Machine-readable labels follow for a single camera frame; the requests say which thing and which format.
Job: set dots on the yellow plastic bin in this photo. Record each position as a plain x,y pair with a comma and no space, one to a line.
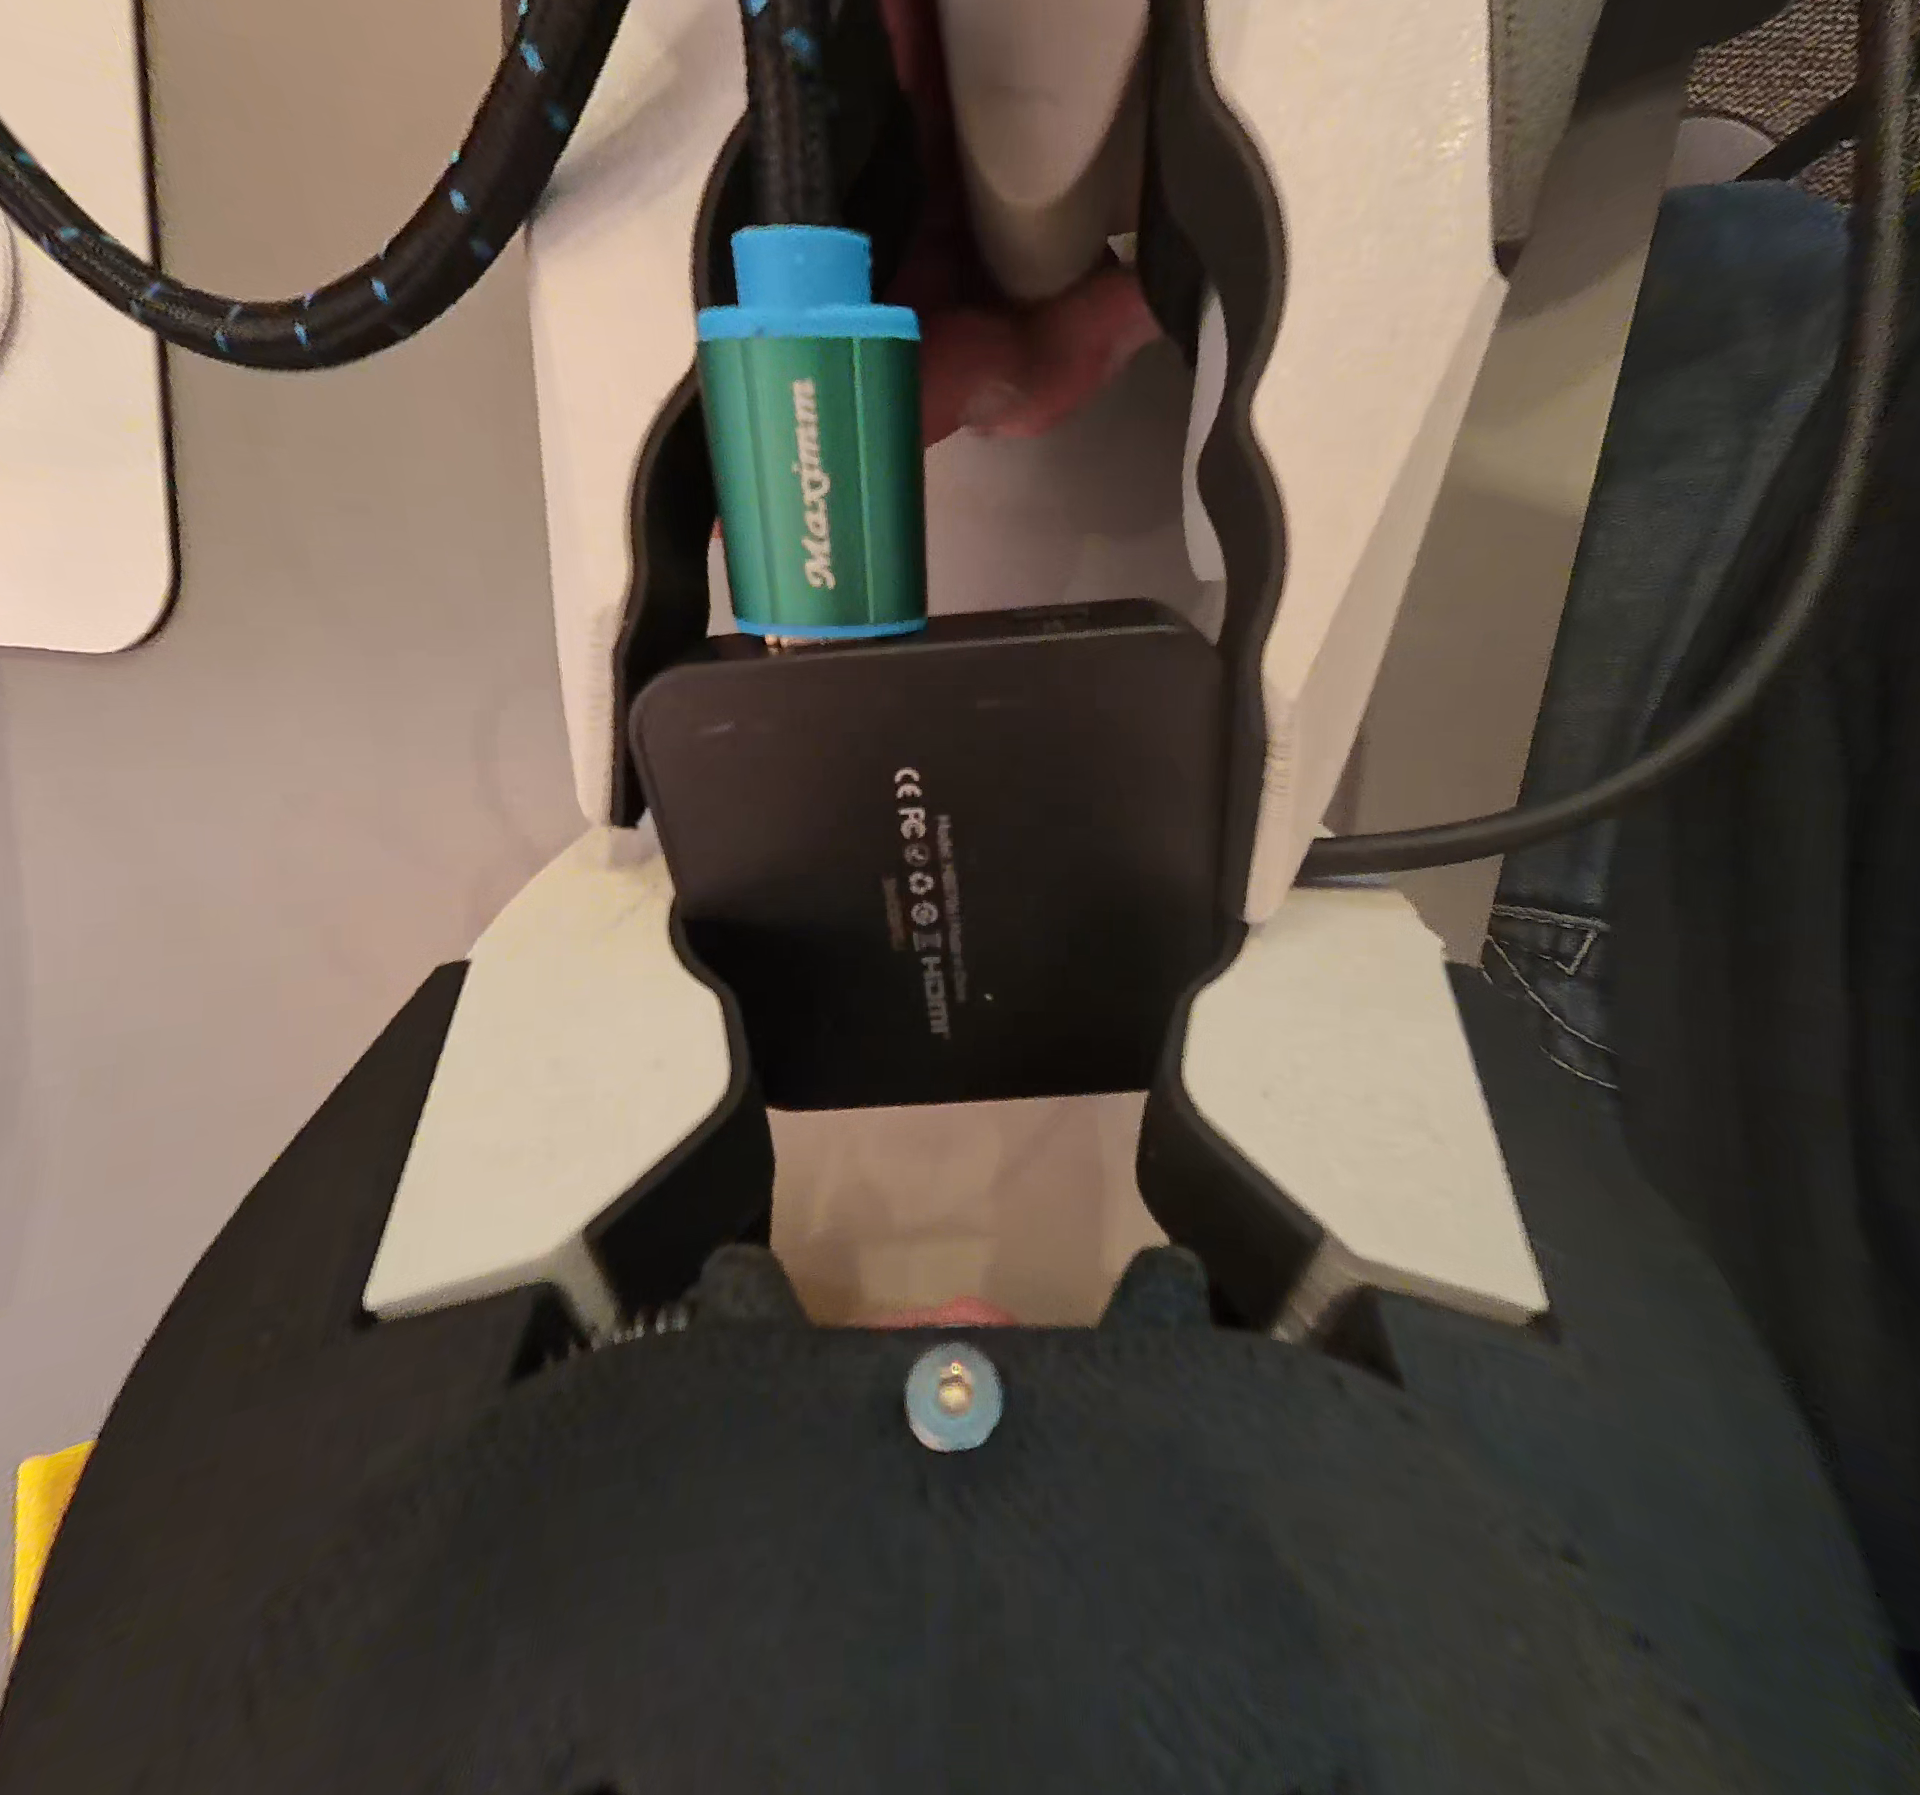
52,1540

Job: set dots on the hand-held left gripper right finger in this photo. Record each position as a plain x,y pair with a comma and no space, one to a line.
1352,1105

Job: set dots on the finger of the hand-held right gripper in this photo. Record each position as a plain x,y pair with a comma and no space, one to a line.
601,370
1352,175

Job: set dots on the person's right hand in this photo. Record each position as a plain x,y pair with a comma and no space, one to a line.
1035,370

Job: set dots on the white metal stand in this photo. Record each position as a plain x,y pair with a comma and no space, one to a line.
61,250

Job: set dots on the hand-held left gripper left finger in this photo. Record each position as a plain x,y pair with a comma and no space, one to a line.
524,1105

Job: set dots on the black hdmi switch box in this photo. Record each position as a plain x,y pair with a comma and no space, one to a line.
929,850

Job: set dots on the person's leg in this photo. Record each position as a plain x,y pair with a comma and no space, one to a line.
1560,956

